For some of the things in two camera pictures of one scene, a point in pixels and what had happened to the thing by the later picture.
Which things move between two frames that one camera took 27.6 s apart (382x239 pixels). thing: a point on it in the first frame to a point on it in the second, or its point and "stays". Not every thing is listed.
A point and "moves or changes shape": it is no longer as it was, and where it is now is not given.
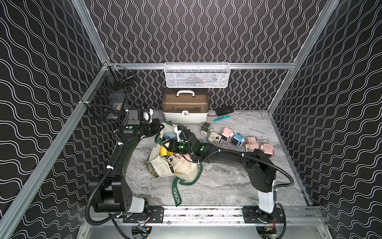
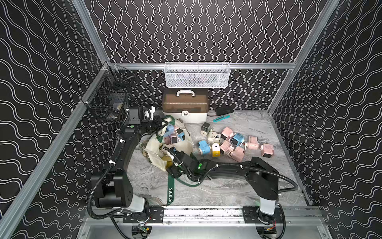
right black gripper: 171,144 to 171,170
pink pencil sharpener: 226,133 stays
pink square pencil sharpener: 268,149 stays
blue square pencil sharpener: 237,139 stays
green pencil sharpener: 206,129 stays
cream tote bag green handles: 178,167 moves or changes shape
